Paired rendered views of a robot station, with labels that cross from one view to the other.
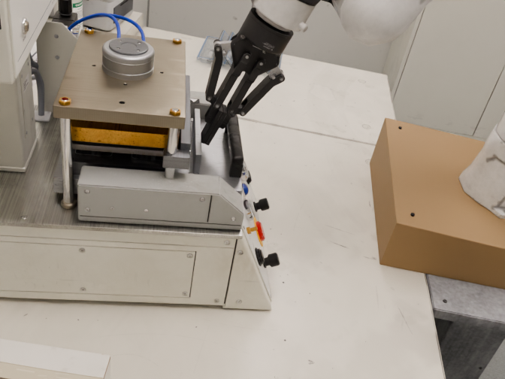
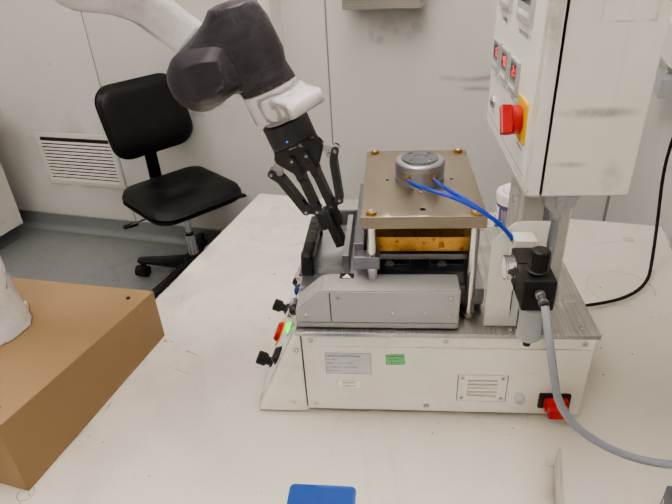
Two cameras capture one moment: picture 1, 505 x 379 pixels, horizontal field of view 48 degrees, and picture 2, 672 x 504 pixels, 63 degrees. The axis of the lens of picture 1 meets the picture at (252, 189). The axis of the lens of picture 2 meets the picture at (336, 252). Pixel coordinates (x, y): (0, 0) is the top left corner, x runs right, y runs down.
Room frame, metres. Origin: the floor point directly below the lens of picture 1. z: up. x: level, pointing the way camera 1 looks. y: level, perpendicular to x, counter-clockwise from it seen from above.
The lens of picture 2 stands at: (1.64, 0.36, 1.47)
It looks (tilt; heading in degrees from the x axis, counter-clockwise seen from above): 30 degrees down; 199
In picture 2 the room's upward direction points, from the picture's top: 3 degrees counter-clockwise
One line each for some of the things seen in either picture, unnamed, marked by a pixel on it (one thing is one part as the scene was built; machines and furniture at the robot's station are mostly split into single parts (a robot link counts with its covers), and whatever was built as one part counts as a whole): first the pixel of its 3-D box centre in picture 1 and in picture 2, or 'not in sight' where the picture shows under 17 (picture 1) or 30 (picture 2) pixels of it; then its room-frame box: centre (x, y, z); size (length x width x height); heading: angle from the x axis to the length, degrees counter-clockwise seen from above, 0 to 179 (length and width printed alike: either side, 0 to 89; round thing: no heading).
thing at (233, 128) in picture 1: (234, 143); (312, 243); (0.85, 0.05, 0.99); 0.15 x 0.02 x 0.04; 12
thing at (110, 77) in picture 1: (108, 76); (439, 198); (0.82, 0.26, 1.08); 0.31 x 0.24 x 0.13; 12
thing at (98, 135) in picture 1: (128, 91); (418, 205); (0.82, 0.23, 1.07); 0.22 x 0.17 x 0.10; 12
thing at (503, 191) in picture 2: not in sight; (512, 213); (0.32, 0.39, 0.83); 0.09 x 0.09 x 0.15
